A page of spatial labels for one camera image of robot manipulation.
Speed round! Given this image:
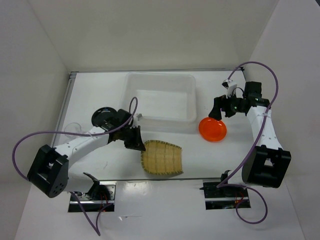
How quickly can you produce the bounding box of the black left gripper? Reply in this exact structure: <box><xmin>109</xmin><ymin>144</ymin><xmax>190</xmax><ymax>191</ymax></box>
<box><xmin>119</xmin><ymin>125</ymin><xmax>145</xmax><ymax>151</ymax></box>

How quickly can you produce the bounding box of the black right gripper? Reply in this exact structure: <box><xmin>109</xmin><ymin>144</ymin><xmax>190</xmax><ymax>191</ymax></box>
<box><xmin>209</xmin><ymin>90</ymin><xmax>245</xmax><ymax>121</ymax></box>

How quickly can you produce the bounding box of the orange plastic plate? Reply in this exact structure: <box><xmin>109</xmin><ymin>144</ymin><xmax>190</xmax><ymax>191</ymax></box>
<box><xmin>198</xmin><ymin>117</ymin><xmax>227</xmax><ymax>142</ymax></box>

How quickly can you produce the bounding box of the woven bamboo tray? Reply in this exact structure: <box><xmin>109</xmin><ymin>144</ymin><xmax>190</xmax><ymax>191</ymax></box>
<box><xmin>140</xmin><ymin>139</ymin><xmax>183</xmax><ymax>176</ymax></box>

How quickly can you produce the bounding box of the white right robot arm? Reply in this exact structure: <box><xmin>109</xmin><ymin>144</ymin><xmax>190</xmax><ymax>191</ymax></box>
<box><xmin>208</xmin><ymin>80</ymin><xmax>291</xmax><ymax>188</ymax></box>

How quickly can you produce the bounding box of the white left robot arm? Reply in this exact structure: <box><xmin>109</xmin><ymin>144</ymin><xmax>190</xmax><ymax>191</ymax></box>
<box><xmin>27</xmin><ymin>107</ymin><xmax>146</xmax><ymax>200</ymax></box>

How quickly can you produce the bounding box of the translucent white plastic bin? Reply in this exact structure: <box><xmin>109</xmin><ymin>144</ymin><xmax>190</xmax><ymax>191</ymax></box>
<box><xmin>119</xmin><ymin>72</ymin><xmax>197</xmax><ymax>134</ymax></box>

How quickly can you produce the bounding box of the black round plate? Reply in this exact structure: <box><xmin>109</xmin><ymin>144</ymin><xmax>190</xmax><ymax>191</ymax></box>
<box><xmin>91</xmin><ymin>107</ymin><xmax>117</xmax><ymax>127</ymax></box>

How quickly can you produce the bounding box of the clear plastic cup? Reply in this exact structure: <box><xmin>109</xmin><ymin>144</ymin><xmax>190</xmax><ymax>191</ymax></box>
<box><xmin>63</xmin><ymin>122</ymin><xmax>83</xmax><ymax>141</ymax></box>

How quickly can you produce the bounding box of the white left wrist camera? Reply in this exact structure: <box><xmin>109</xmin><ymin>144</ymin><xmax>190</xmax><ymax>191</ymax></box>
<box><xmin>134</xmin><ymin>113</ymin><xmax>143</xmax><ymax>121</ymax></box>

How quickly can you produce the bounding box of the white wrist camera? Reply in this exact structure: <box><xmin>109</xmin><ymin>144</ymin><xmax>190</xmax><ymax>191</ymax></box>
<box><xmin>134</xmin><ymin>113</ymin><xmax>143</xmax><ymax>121</ymax></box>
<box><xmin>221</xmin><ymin>79</ymin><xmax>237</xmax><ymax>98</ymax></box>

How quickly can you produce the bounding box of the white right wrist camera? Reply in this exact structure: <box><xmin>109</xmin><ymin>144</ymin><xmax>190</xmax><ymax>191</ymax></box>
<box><xmin>221</xmin><ymin>79</ymin><xmax>237</xmax><ymax>98</ymax></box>

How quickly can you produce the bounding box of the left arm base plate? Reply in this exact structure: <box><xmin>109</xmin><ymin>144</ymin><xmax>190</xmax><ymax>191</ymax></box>
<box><xmin>74</xmin><ymin>181</ymin><xmax>116</xmax><ymax>213</ymax></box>

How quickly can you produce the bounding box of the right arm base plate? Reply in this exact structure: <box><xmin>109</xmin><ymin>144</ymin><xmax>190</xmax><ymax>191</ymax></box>
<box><xmin>199</xmin><ymin>180</ymin><xmax>251</xmax><ymax>210</ymax></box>

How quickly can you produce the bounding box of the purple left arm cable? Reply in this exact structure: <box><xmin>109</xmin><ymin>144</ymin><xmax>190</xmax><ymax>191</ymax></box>
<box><xmin>12</xmin><ymin>96</ymin><xmax>139</xmax><ymax>237</ymax></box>

